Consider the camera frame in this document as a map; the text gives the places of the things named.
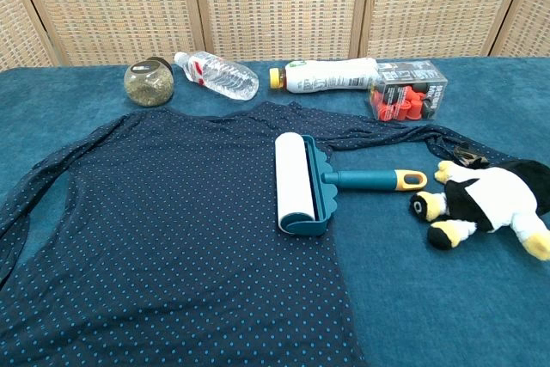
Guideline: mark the penguin plush toy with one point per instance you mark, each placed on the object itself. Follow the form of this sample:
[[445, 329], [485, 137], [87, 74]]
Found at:
[[485, 199]]

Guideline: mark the white drink bottle yellow cap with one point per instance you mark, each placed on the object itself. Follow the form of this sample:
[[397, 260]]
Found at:
[[326, 77]]

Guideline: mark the clear plastic water bottle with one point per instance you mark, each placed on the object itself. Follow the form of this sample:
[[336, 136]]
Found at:
[[219, 75]]

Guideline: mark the navy polka dot shirt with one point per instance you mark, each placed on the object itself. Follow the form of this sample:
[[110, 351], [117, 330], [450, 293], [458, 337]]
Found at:
[[172, 212]]

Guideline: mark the round glass jar black lid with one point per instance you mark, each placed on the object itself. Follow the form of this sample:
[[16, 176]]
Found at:
[[148, 85]]

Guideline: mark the box of red items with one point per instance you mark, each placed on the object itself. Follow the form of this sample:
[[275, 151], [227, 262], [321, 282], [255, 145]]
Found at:
[[408, 96]]

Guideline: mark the woven bamboo folding screen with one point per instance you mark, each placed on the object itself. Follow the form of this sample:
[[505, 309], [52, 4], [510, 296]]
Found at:
[[279, 1]]

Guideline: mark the small brown black clip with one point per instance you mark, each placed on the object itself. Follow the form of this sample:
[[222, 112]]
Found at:
[[466, 155]]

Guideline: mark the teal plush table cover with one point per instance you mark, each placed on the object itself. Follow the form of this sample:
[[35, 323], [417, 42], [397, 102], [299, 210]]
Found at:
[[429, 298]]

